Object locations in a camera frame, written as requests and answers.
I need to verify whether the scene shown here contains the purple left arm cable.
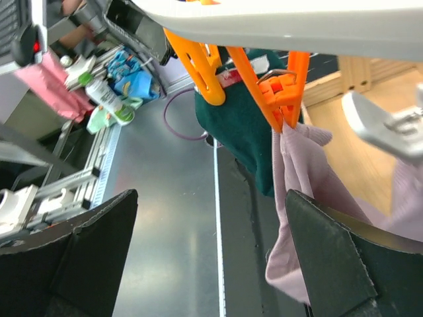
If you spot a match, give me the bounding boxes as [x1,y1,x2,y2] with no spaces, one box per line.
[163,87,209,142]

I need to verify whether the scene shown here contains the light green cloth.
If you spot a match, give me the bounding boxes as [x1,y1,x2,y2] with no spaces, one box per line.
[86,95,143,135]

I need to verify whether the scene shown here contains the dark green sock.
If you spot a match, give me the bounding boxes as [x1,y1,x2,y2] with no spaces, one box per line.
[194,48,305,199]

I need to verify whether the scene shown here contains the blue patterned package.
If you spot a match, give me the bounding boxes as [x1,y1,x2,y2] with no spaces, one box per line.
[106,47,160,100]

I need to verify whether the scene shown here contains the slotted cable duct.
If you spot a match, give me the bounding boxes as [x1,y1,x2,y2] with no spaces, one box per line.
[213,139,227,317]

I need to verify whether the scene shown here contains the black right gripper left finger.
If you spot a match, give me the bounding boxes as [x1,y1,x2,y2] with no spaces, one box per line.
[1,190,138,316]

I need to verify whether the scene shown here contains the white round clip hanger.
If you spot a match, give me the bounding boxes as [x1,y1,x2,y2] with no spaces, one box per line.
[135,0,422,62]

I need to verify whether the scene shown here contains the orange clothespin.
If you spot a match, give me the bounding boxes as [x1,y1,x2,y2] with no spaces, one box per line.
[227,47,310,133]
[164,28,225,106]

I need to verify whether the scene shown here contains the white plastic bottle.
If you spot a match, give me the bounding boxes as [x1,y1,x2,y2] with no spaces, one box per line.
[78,72,135,126]

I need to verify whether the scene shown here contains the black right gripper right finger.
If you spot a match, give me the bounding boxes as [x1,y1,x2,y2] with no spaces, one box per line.
[291,207,422,316]

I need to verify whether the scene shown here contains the pink cloth bundle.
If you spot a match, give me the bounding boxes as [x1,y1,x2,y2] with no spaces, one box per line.
[14,50,94,122]

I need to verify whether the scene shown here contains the pink sock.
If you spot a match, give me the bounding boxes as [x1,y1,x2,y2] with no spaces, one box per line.
[265,123,422,304]

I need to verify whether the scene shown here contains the wooden hanging rack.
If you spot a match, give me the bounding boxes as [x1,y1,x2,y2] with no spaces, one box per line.
[337,55,372,93]

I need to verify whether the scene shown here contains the wooden tray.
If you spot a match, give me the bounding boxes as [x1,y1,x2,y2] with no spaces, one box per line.
[303,53,422,215]

